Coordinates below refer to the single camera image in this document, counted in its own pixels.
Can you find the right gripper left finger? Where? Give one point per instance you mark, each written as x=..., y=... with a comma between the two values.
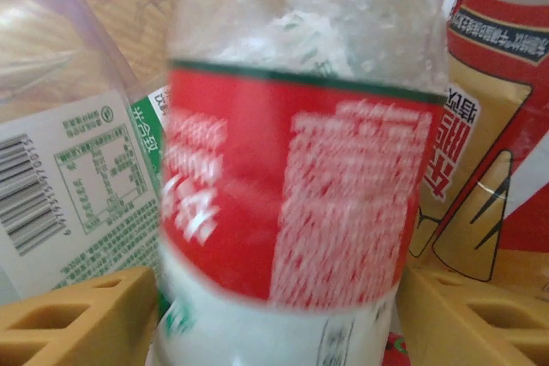
x=64, y=331

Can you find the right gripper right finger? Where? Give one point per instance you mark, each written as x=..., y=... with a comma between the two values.
x=472, y=327

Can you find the green white label bottle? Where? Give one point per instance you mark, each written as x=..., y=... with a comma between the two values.
x=86, y=169

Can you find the red gold label bottle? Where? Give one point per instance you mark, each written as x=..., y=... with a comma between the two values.
x=493, y=83

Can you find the red label clear bottle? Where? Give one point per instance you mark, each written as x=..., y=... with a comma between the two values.
x=300, y=147

